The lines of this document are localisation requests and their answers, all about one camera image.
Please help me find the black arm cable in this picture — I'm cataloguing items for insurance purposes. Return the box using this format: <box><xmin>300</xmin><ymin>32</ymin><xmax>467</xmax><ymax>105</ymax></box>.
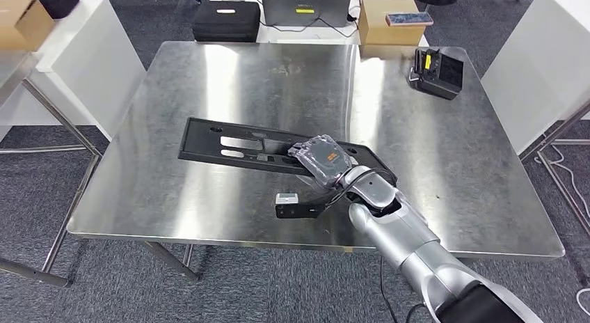
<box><xmin>378</xmin><ymin>256</ymin><xmax>426</xmax><ymax>323</ymax></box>

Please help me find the white cabinet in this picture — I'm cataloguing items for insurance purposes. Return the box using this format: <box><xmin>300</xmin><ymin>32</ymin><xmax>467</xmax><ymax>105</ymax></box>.
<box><xmin>480</xmin><ymin>0</ymin><xmax>590</xmax><ymax>156</ymax></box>
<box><xmin>0</xmin><ymin>0</ymin><xmax>147</xmax><ymax>142</ymax></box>

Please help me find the black bag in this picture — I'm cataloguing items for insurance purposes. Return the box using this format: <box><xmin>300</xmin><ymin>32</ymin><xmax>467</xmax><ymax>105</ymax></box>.
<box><xmin>2</xmin><ymin>0</ymin><xmax>81</xmax><ymax>20</ymax></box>

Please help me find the long black plastic part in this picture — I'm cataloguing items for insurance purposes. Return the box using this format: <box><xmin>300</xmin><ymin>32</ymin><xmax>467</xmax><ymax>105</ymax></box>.
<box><xmin>177</xmin><ymin>117</ymin><xmax>399</xmax><ymax>184</ymax></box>

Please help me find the closed cardboard box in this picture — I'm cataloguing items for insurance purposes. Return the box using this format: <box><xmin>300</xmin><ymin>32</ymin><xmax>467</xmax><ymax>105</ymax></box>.
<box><xmin>357</xmin><ymin>0</ymin><xmax>428</xmax><ymax>48</ymax></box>

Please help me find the grey laptop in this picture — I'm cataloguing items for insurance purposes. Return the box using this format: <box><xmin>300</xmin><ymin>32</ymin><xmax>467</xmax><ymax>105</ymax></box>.
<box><xmin>260</xmin><ymin>0</ymin><xmax>354</xmax><ymax>28</ymax></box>

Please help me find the black carry case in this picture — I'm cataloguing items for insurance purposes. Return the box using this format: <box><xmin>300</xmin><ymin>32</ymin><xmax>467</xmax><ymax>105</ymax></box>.
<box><xmin>191</xmin><ymin>1</ymin><xmax>262</xmax><ymax>43</ymax></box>

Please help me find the black remote controller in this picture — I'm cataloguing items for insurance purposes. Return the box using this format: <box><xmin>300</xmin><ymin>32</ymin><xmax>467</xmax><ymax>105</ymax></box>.
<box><xmin>408</xmin><ymin>47</ymin><xmax>465</xmax><ymax>101</ymax></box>

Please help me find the white desk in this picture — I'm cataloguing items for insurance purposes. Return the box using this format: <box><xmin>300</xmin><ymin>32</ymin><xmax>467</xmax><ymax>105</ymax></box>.
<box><xmin>208</xmin><ymin>0</ymin><xmax>431</xmax><ymax>48</ymax></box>

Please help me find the smartphone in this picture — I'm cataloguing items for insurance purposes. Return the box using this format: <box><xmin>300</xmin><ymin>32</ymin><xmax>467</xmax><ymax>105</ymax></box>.
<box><xmin>385</xmin><ymin>12</ymin><xmax>435</xmax><ymax>28</ymax></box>

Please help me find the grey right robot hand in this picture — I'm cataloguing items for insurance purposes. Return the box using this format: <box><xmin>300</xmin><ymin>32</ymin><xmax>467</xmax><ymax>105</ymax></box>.
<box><xmin>287</xmin><ymin>134</ymin><xmax>353</xmax><ymax>190</ymax></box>

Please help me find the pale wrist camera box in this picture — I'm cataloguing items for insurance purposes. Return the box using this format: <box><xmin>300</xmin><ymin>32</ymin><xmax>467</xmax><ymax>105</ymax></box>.
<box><xmin>275</xmin><ymin>193</ymin><xmax>335</xmax><ymax>219</ymax></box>

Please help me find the steel workbench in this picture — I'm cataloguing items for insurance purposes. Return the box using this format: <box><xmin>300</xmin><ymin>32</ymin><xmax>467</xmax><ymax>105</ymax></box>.
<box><xmin>66</xmin><ymin>40</ymin><xmax>566</xmax><ymax>281</ymax></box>

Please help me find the black laptop cable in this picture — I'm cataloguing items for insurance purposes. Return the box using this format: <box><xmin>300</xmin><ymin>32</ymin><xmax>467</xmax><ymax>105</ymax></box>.
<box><xmin>243</xmin><ymin>0</ymin><xmax>361</xmax><ymax>39</ymax></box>

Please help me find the white power cable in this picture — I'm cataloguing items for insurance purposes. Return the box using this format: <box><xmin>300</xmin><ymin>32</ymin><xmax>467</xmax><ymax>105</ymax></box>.
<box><xmin>534</xmin><ymin>144</ymin><xmax>590</xmax><ymax>320</ymax></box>

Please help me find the open cardboard box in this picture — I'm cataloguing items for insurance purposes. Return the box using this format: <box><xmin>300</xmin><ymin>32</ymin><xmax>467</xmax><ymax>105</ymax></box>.
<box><xmin>0</xmin><ymin>0</ymin><xmax>56</xmax><ymax>52</ymax></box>

